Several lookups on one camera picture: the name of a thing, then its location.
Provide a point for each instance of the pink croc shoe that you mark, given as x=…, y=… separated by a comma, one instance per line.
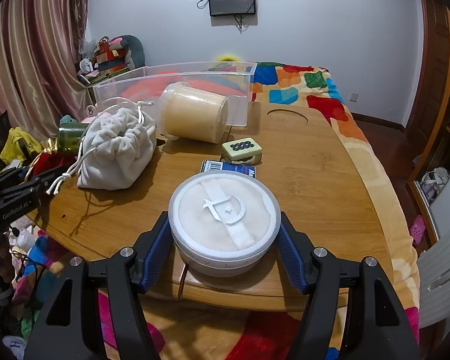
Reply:
x=417, y=229

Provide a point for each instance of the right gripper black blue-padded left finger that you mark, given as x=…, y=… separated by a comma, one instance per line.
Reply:
x=69, y=324

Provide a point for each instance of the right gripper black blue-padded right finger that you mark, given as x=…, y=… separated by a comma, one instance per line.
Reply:
x=376, y=325

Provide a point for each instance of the small black wall monitor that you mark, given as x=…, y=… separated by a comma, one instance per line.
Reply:
x=232, y=7

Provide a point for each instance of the pink striped curtain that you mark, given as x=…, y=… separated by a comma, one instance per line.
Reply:
x=39, y=51

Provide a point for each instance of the pile of toys and boxes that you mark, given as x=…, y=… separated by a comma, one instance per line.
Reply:
x=111, y=56

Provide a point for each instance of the cream frosted plastic jar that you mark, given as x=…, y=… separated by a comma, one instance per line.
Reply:
x=192, y=113

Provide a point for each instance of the blue Max staples box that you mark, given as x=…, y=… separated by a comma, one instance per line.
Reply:
x=217, y=166

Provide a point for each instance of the white drawstring pouch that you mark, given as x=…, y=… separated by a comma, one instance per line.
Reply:
x=115, y=148

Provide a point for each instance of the clear plastic storage bin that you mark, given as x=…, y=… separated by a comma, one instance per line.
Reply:
x=233, y=80

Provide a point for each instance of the round white powder puff case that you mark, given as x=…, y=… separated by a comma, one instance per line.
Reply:
x=223, y=222

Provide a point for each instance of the colourful patchwork blanket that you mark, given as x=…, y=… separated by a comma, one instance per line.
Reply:
x=330, y=183

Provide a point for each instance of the yellow cloth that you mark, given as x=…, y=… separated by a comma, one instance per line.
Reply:
x=21, y=146

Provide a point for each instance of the wall power socket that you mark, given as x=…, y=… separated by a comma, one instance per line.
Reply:
x=353, y=97

